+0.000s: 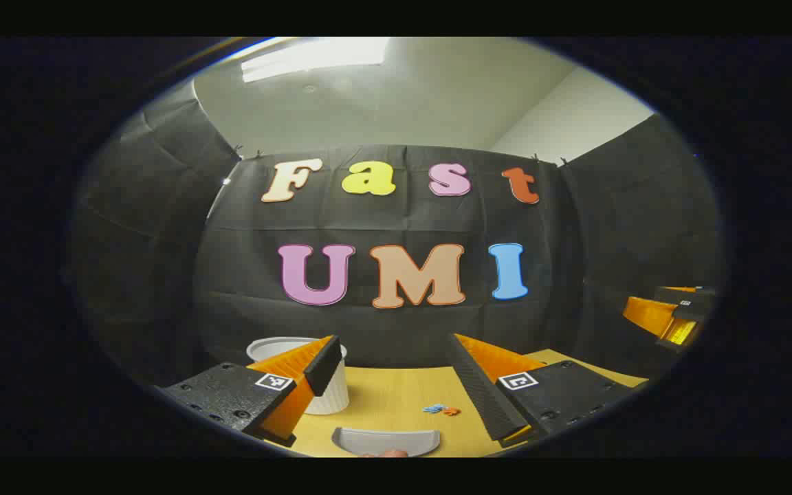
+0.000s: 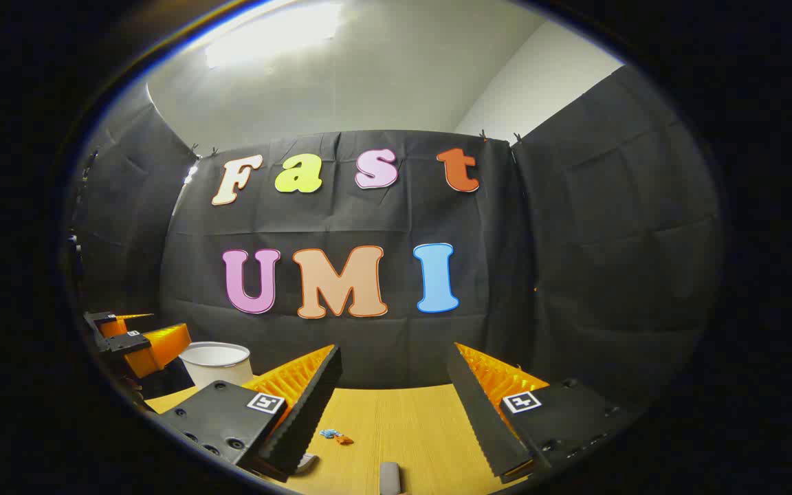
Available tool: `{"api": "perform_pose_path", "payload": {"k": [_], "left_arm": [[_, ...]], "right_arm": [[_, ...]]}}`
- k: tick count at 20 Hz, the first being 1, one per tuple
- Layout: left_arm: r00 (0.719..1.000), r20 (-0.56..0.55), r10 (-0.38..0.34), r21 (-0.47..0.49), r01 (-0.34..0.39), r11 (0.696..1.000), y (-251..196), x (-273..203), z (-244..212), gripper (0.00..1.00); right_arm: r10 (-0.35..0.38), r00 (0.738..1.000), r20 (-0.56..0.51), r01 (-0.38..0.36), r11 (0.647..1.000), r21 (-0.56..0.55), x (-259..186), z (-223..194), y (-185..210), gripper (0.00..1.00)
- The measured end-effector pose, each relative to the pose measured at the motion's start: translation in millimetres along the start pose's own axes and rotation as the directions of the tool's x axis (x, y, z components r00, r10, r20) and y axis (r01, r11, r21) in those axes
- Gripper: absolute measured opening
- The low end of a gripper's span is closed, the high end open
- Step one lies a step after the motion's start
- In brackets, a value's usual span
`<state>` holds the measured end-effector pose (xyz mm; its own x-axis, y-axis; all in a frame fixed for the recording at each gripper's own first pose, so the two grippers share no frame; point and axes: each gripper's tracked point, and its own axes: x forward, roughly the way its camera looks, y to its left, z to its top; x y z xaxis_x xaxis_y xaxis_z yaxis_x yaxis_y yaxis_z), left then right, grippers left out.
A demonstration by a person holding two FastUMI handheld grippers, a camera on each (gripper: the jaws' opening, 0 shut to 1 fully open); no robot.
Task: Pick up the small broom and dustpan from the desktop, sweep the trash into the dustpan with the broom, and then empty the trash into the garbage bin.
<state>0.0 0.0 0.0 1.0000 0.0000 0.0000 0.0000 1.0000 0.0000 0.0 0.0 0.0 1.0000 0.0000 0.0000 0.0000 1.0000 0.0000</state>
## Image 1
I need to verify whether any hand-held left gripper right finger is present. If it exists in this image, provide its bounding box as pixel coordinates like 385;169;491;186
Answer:
448;333;634;448

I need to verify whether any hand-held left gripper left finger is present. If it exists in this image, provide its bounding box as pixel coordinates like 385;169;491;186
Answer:
161;335;343;448

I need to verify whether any white ribbed garbage bin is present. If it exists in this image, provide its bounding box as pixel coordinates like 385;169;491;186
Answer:
246;336;350;415

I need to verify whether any grey plastic dustpan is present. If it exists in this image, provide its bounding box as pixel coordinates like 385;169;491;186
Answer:
331;426;442;458

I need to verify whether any black backdrop cloth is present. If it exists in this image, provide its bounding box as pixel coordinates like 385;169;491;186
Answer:
69;79;723;386

